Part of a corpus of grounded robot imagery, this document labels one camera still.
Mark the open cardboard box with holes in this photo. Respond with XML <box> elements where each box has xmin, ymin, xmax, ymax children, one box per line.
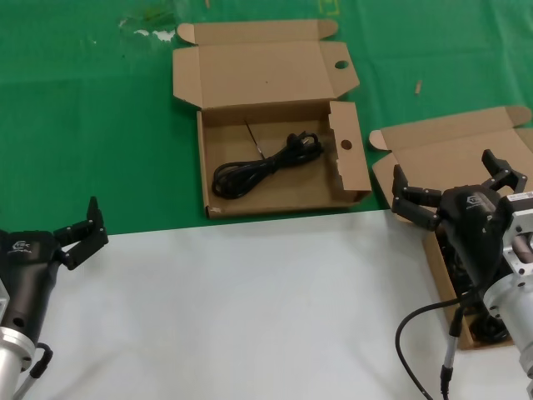
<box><xmin>172</xmin><ymin>18</ymin><xmax>373</xmax><ymax>220</ymax></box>

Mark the green table cloth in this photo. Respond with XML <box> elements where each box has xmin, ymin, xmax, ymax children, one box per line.
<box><xmin>0</xmin><ymin>0</ymin><xmax>533</xmax><ymax>238</ymax></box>

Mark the open cardboard box without holes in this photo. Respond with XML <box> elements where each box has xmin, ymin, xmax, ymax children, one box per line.
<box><xmin>368</xmin><ymin>105</ymin><xmax>533</xmax><ymax>350</ymax></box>

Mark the pile of black cables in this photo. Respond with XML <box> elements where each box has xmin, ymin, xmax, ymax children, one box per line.
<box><xmin>435</xmin><ymin>232</ymin><xmax>516</xmax><ymax>345</ymax></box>

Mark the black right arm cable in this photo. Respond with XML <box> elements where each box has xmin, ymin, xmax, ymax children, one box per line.
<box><xmin>395</xmin><ymin>287</ymin><xmax>484</xmax><ymax>400</ymax></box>

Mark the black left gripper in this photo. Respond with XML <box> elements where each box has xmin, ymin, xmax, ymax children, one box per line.
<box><xmin>0</xmin><ymin>196</ymin><xmax>110</xmax><ymax>338</ymax></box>

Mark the black power cable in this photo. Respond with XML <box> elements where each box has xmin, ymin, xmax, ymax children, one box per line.
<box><xmin>212</xmin><ymin>119</ymin><xmax>326</xmax><ymax>199</ymax></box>

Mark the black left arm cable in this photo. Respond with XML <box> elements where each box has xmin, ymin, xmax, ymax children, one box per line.
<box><xmin>15</xmin><ymin>341</ymin><xmax>54</xmax><ymax>400</ymax></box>

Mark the white table sheet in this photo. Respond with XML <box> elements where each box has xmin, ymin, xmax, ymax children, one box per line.
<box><xmin>0</xmin><ymin>207</ymin><xmax>533</xmax><ymax>400</ymax></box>

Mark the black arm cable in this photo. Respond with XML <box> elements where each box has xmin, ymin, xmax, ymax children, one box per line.
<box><xmin>395</xmin><ymin>287</ymin><xmax>484</xmax><ymax>400</ymax></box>
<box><xmin>15</xmin><ymin>341</ymin><xmax>54</xmax><ymax>400</ymax></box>

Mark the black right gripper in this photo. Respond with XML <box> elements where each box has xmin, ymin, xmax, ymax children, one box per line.
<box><xmin>391</xmin><ymin>149</ymin><xmax>529</xmax><ymax>289</ymax></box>

